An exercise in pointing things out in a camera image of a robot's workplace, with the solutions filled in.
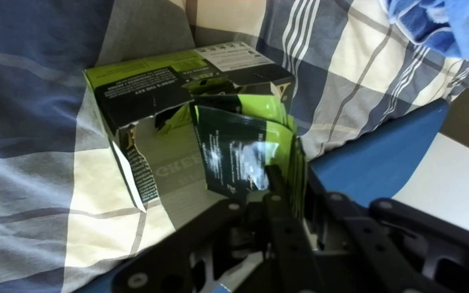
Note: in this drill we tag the plaid bed cover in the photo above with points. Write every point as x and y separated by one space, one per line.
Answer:
66 215

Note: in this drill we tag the open green tea box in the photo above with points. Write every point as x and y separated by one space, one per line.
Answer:
138 99

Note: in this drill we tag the stack of green sachets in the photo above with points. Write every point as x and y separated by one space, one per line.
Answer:
242 135

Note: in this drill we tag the blue mat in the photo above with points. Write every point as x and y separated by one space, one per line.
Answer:
381 163

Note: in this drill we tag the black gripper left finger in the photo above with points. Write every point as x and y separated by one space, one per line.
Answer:
273 247

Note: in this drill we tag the blue white striped towel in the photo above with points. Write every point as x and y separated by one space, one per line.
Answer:
439 24

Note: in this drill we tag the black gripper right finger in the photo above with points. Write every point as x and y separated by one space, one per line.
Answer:
387 246

